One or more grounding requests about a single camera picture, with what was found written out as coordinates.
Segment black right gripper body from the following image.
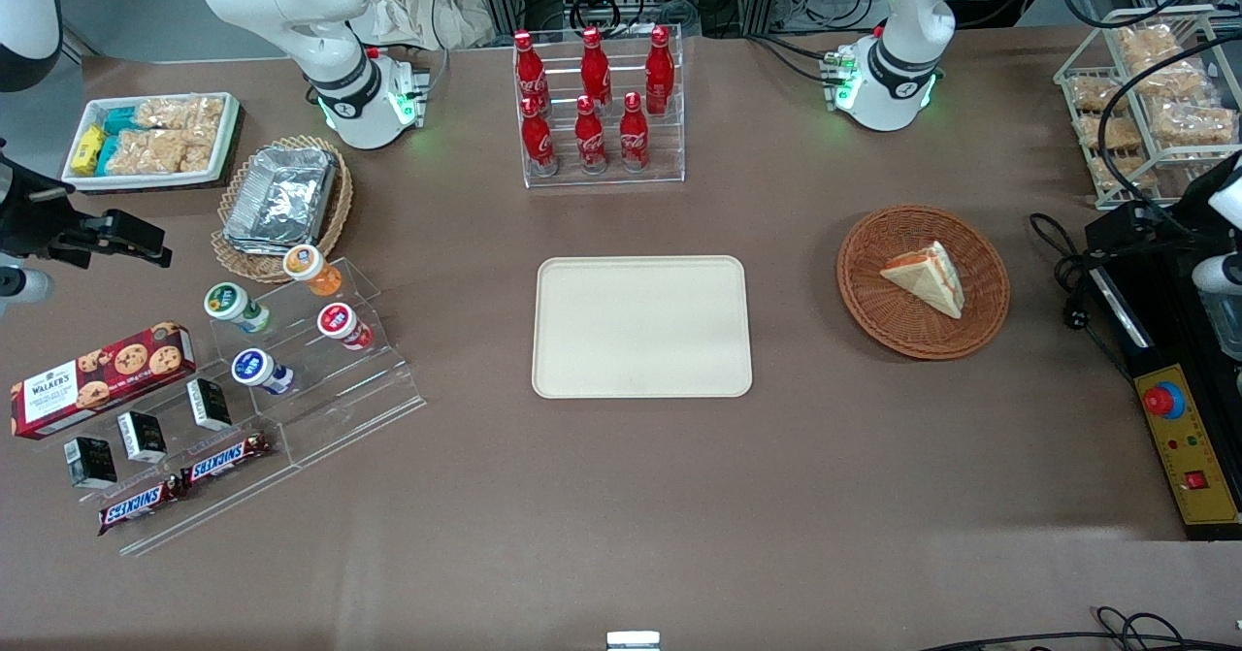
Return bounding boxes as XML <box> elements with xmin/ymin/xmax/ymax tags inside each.
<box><xmin>0</xmin><ymin>142</ymin><xmax>94</xmax><ymax>266</ymax></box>

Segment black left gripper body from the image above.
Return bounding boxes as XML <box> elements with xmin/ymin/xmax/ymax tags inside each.
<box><xmin>1155</xmin><ymin>183</ymin><xmax>1220</xmax><ymax>250</ymax></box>

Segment triangular sandwich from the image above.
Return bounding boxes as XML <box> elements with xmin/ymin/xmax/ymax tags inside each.
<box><xmin>879</xmin><ymin>240</ymin><xmax>966</xmax><ymax>320</ymax></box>

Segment white rectangular snack tray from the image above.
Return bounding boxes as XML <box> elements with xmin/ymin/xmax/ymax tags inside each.
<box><xmin>60</xmin><ymin>91</ymin><xmax>243</xmax><ymax>193</ymax></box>

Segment light oval wicker basket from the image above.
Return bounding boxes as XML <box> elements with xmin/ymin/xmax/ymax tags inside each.
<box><xmin>210</xmin><ymin>135</ymin><xmax>355</xmax><ymax>285</ymax></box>

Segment brown round wicker basket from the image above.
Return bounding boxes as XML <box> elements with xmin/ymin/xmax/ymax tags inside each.
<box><xmin>836</xmin><ymin>206</ymin><xmax>1012</xmax><ymax>361</ymax></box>

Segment cream plastic serving tray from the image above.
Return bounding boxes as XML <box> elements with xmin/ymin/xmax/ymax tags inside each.
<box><xmin>531</xmin><ymin>255</ymin><xmax>754</xmax><ymax>400</ymax></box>

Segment rice cracker snack pack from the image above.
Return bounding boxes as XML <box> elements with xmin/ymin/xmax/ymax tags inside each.
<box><xmin>136</xmin><ymin>96</ymin><xmax>227</xmax><ymax>134</ymax></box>
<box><xmin>1135</xmin><ymin>60</ymin><xmax>1211</xmax><ymax>102</ymax></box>
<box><xmin>1066</xmin><ymin>73</ymin><xmax>1128</xmax><ymax>114</ymax></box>
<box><xmin>1076</xmin><ymin>113</ymin><xmax>1143</xmax><ymax>153</ymax></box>
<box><xmin>105</xmin><ymin>127</ymin><xmax>215</xmax><ymax>176</ymax></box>
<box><xmin>1091</xmin><ymin>153</ymin><xmax>1161</xmax><ymax>193</ymax></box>
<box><xmin>1115</xmin><ymin>24</ymin><xmax>1182</xmax><ymax>67</ymax></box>
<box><xmin>1149</xmin><ymin>102</ymin><xmax>1239</xmax><ymax>146</ymax></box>

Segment yellow snack packet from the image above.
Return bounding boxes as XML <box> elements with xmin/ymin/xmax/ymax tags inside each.
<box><xmin>70</xmin><ymin>124</ymin><xmax>107</xmax><ymax>176</ymax></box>

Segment green lid gum jar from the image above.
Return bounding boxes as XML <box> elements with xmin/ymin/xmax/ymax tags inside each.
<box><xmin>203</xmin><ymin>282</ymin><xmax>274</xmax><ymax>335</ymax></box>

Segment red tartan cookie box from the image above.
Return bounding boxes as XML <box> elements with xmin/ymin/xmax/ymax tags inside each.
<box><xmin>9</xmin><ymin>320</ymin><xmax>198</xmax><ymax>441</ymax></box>

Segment stacked aluminium foil containers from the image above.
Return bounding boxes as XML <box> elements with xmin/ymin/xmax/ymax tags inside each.
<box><xmin>222</xmin><ymin>145</ymin><xmax>340</xmax><ymax>257</ymax></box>

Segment orange lid gum jar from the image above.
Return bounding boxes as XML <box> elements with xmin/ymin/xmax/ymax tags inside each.
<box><xmin>282</xmin><ymin>244</ymin><xmax>343</xmax><ymax>299</ymax></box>

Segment blue lid gum jar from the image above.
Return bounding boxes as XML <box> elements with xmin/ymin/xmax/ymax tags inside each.
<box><xmin>230</xmin><ymin>348</ymin><xmax>295</xmax><ymax>397</ymax></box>

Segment red emergency stop button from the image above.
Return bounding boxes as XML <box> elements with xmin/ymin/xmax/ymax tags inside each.
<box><xmin>1142</xmin><ymin>379</ymin><xmax>1187</xmax><ymax>419</ymax></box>

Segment small black box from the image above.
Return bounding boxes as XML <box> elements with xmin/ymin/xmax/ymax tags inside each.
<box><xmin>185</xmin><ymin>377</ymin><xmax>235</xmax><ymax>433</ymax></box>
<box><xmin>63</xmin><ymin>436</ymin><xmax>120</xmax><ymax>491</ymax></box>
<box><xmin>115</xmin><ymin>410</ymin><xmax>169</xmax><ymax>465</ymax></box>

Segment red lid gum jar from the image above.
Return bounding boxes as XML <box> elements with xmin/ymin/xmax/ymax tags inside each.
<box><xmin>316</xmin><ymin>303</ymin><xmax>376</xmax><ymax>352</ymax></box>

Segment black machine with yellow panel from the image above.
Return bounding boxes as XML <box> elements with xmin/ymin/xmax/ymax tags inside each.
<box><xmin>1086</xmin><ymin>240</ymin><xmax>1242</xmax><ymax>542</ymax></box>

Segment Snickers chocolate bar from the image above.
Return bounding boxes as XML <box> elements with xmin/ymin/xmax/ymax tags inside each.
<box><xmin>96</xmin><ymin>476</ymin><xmax>188</xmax><ymax>537</ymax></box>
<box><xmin>179</xmin><ymin>431</ymin><xmax>274</xmax><ymax>490</ymax></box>

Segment clear acrylic stepped stand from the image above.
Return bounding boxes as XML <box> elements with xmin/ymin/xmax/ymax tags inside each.
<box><xmin>39</xmin><ymin>255</ymin><xmax>429</xmax><ymax>558</ymax></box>

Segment crumpled beige bag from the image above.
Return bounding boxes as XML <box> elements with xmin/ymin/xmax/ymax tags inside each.
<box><xmin>347</xmin><ymin>0</ymin><xmax>498</xmax><ymax>51</ymax></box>

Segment red cola bottle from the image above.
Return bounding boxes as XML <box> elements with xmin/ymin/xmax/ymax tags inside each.
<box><xmin>513</xmin><ymin>30</ymin><xmax>550</xmax><ymax>114</ymax></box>
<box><xmin>573</xmin><ymin>94</ymin><xmax>608</xmax><ymax>176</ymax></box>
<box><xmin>618</xmin><ymin>91</ymin><xmax>651</xmax><ymax>173</ymax></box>
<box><xmin>579</xmin><ymin>26</ymin><xmax>613</xmax><ymax>109</ymax></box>
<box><xmin>520</xmin><ymin>96</ymin><xmax>560</xmax><ymax>178</ymax></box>
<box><xmin>644</xmin><ymin>24</ymin><xmax>676</xmax><ymax>116</ymax></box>

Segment clear acrylic bottle rack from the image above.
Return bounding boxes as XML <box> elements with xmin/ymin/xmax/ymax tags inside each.
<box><xmin>512</xmin><ymin>24</ymin><xmax>686</xmax><ymax>189</ymax></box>

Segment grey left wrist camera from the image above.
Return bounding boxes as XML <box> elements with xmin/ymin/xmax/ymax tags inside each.
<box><xmin>1192</xmin><ymin>252</ymin><xmax>1242</xmax><ymax>296</ymax></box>

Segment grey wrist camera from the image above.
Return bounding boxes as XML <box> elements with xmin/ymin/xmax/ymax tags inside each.
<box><xmin>1192</xmin><ymin>252</ymin><xmax>1242</xmax><ymax>296</ymax></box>
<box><xmin>0</xmin><ymin>263</ymin><xmax>55</xmax><ymax>309</ymax></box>

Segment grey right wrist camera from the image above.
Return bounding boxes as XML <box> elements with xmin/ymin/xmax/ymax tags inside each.
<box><xmin>0</xmin><ymin>263</ymin><xmax>55</xmax><ymax>309</ymax></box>

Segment black power cable with plug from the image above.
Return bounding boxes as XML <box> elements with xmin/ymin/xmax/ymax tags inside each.
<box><xmin>1028</xmin><ymin>212</ymin><xmax>1138</xmax><ymax>382</ymax></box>

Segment white wire shelf rack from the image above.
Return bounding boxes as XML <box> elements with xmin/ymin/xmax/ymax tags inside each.
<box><xmin>1053</xmin><ymin>5</ymin><xmax>1242</xmax><ymax>212</ymax></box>

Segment black floor cables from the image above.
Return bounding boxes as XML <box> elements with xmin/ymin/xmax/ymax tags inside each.
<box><xmin>917</xmin><ymin>605</ymin><xmax>1242</xmax><ymax>651</ymax></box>

